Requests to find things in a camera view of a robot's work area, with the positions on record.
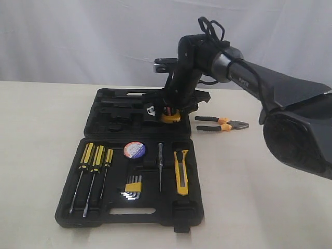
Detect hex key set yellow holder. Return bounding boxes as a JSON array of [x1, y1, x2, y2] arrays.
[[120, 175, 142, 201]]

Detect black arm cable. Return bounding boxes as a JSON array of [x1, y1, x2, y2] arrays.
[[197, 17, 275, 104]]

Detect black plastic tool case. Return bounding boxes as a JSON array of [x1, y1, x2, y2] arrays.
[[55, 88, 204, 233]]

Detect claw hammer black handle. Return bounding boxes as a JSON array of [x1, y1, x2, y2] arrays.
[[101, 98, 143, 105]]

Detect silver adjustable wrench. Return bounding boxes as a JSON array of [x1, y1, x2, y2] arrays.
[[146, 105, 155, 116]]

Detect black electrical tape roll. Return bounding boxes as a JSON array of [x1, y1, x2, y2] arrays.
[[123, 141, 146, 159]]

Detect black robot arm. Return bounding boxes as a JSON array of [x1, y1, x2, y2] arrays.
[[163, 34, 331, 179]]

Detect middle yellow black screwdriver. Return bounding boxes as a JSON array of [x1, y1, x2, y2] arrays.
[[82, 145, 105, 218]]

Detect orange black handled pliers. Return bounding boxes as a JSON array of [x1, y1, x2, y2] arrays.
[[195, 116, 250, 132]]

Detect white backdrop curtain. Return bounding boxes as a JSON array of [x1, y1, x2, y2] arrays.
[[1, 1, 331, 87]]

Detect small yellow black screwdriver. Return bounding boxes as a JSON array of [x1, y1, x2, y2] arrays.
[[100, 148, 114, 200]]

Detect yellow tape measure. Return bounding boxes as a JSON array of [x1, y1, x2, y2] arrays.
[[160, 106, 181, 123]]

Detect yellow utility knife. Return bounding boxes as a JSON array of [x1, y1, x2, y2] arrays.
[[174, 150, 189, 196]]

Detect large yellow black screwdriver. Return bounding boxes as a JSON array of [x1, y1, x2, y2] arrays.
[[69, 143, 95, 214]]

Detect clear handle tester screwdriver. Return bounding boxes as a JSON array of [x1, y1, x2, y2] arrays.
[[157, 143, 163, 192]]

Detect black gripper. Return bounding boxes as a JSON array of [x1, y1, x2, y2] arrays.
[[162, 90, 210, 113]]

